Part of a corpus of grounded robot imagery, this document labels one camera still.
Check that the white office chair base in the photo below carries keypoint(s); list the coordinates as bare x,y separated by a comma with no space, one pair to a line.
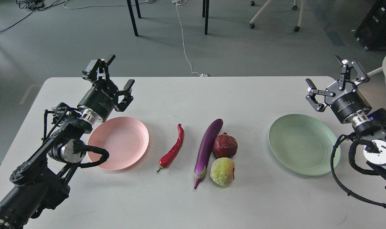
276,17

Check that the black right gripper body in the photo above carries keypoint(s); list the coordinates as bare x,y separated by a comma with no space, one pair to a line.
346,102

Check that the black table leg left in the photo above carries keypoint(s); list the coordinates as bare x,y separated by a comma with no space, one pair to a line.
132,15

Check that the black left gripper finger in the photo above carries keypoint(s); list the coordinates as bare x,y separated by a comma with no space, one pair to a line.
98,69
127,97

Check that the dark red pomegranate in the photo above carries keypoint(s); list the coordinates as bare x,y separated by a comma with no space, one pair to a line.
224,146

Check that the black table leg right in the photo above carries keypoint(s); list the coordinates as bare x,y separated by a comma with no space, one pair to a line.
205,14

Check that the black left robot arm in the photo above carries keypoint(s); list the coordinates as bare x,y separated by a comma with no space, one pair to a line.
42,181

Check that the yellow green custard apple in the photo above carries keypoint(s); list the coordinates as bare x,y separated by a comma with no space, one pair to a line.
223,171

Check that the black table leg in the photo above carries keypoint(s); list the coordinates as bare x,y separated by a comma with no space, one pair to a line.
205,14
132,15

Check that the purple eggplant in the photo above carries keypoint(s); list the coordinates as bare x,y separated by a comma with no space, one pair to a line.
204,152

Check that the green plate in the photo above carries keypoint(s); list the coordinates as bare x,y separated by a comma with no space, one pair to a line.
303,144

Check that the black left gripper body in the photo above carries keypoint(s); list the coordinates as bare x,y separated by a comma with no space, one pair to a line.
101,98

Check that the red chili pepper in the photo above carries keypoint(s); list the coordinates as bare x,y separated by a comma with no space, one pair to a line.
169,157

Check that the black equipment case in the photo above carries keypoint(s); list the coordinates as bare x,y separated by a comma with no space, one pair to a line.
372,31

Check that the pink plate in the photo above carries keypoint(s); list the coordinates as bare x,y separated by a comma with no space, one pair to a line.
125,138

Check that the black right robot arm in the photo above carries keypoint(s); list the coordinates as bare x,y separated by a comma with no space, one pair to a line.
367,152

